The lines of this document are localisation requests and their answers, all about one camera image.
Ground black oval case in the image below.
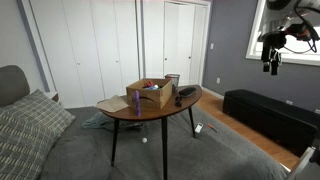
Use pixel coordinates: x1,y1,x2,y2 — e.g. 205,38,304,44
178,86,198,99

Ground oval wooden table black legs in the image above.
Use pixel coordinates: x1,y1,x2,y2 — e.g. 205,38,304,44
99,84,203,180

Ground orange handled screwdriver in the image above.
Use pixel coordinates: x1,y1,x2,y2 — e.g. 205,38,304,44
207,123,220,133

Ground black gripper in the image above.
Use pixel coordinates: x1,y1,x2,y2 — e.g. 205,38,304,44
260,30,288,76

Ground black wrist camera red mount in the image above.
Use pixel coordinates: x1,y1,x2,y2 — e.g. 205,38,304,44
285,22,320,42

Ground narrow white closet doors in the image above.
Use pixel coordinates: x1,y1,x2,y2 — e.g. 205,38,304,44
142,0,212,87

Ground brown paper sheet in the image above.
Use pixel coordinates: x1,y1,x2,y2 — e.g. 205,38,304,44
95,94,130,114

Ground small black object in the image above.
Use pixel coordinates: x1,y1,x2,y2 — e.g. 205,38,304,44
174,95,183,108

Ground white nightstand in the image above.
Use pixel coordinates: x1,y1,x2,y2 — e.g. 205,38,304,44
44,91,61,104

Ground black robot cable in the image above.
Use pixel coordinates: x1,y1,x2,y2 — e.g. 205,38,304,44
283,31,318,55

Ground open cardboard box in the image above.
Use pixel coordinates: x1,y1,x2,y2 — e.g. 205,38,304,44
125,78,174,110

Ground grey dash patterned pillow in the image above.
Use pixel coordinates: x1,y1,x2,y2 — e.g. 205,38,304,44
0,111,58,180

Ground grey rug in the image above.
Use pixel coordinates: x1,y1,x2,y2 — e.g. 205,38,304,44
38,105,288,180

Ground wide white closet doors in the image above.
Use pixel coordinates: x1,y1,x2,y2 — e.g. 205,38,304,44
29,0,141,108

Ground black upholstered bench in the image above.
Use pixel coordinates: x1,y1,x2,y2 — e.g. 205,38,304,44
222,88,319,158

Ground white remote control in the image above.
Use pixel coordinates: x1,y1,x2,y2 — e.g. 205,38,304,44
194,122,204,134

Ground grey mesh pen holder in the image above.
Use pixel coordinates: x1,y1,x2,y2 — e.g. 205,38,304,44
164,73,181,93

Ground grey armchair back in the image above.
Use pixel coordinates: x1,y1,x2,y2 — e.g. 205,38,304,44
0,64,31,108

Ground purple marker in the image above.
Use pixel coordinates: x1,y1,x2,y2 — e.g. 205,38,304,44
134,90,142,117

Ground grey plaid pillow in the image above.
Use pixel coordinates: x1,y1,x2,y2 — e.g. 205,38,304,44
0,88,76,143

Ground white framed window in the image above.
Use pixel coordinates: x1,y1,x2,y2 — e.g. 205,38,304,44
245,0,320,67

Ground teal towel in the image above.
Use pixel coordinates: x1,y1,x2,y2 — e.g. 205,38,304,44
81,111,116,130

